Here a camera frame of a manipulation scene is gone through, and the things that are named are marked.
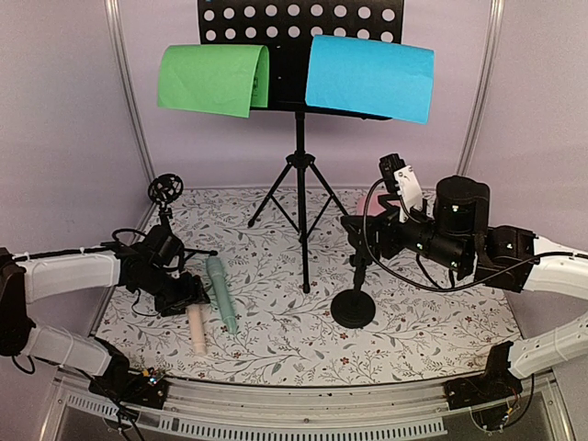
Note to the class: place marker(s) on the pink plate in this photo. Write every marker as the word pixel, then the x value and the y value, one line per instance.
pixel 374 208

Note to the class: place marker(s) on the right aluminium frame post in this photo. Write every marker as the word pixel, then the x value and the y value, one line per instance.
pixel 492 42

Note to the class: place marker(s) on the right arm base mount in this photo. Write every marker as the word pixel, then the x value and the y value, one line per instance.
pixel 469 392

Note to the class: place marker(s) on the black music stand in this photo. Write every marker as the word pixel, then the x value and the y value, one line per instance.
pixel 287 28

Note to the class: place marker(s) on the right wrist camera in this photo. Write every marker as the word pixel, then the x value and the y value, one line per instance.
pixel 401 181

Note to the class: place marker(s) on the black shock mount tripod stand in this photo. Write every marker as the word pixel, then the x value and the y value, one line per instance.
pixel 167 206

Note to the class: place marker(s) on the floral table mat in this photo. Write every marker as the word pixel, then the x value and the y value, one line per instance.
pixel 286 335

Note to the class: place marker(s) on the blue paper sheet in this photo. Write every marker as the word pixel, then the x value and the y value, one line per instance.
pixel 371 77

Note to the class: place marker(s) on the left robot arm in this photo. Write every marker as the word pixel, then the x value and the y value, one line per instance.
pixel 154 265

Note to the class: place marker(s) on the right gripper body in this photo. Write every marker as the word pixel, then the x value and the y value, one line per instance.
pixel 386 224

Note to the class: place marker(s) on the aluminium frame post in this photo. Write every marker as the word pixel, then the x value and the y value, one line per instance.
pixel 116 33
pixel 492 42

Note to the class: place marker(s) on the mint green toy microphone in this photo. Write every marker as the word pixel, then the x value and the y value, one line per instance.
pixel 217 278

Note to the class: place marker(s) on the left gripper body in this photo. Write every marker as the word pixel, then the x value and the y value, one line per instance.
pixel 175 295

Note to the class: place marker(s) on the green paper sheet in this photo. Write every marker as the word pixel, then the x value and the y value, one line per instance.
pixel 220 79

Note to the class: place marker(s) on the aluminium front rail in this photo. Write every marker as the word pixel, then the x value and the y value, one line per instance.
pixel 208 411

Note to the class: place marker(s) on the black round base mic stand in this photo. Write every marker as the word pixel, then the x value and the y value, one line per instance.
pixel 353 308

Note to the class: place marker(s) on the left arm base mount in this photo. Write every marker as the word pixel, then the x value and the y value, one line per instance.
pixel 125 387

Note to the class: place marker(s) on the left aluminium frame post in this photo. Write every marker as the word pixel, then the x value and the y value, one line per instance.
pixel 116 33

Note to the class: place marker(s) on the beige toy microphone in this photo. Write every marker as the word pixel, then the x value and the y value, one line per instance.
pixel 196 329

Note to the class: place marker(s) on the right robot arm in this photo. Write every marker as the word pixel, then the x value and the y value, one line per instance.
pixel 457 236

